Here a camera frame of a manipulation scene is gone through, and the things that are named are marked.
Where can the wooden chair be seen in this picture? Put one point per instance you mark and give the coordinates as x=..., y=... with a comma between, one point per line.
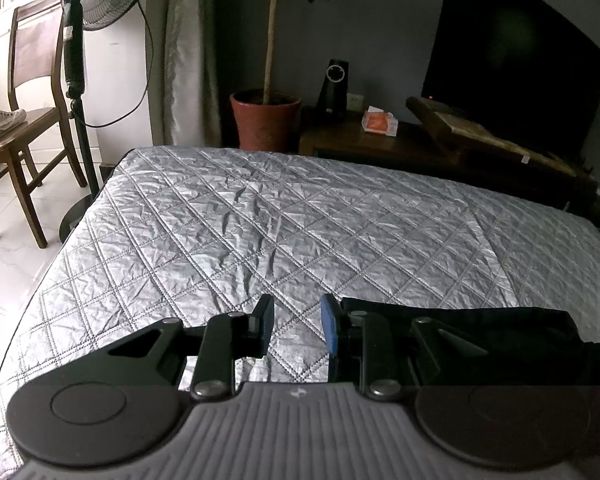
x=10, y=150

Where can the tall green potted tree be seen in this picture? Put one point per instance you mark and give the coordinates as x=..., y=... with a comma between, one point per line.
x=272, y=35

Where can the black tower speaker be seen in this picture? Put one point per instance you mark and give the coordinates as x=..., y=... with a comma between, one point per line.
x=332, y=100

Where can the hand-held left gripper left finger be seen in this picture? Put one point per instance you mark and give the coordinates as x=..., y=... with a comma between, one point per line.
x=264, y=325

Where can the wooden television bench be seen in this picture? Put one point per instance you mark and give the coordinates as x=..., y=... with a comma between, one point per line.
x=460, y=130

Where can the pale curtain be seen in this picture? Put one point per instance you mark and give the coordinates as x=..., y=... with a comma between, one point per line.
x=185, y=60

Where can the black standing fan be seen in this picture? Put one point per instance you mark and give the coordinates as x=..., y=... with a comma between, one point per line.
x=75, y=60

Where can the grey quilted bedspread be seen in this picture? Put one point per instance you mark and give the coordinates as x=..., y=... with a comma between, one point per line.
x=230, y=235

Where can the black flat television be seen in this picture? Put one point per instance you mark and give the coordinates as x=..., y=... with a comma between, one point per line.
x=505, y=50

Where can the black jacket with orange lining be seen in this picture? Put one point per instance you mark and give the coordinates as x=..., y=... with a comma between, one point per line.
x=520, y=325

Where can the white wall socket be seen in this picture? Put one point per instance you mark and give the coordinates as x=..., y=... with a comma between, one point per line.
x=354, y=101

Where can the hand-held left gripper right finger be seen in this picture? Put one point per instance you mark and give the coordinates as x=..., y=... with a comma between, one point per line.
x=330, y=325

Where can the orange tissue box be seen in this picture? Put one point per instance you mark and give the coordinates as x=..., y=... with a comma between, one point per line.
x=378, y=122

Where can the white sneaker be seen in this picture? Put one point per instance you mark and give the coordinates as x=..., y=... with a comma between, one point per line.
x=5, y=119

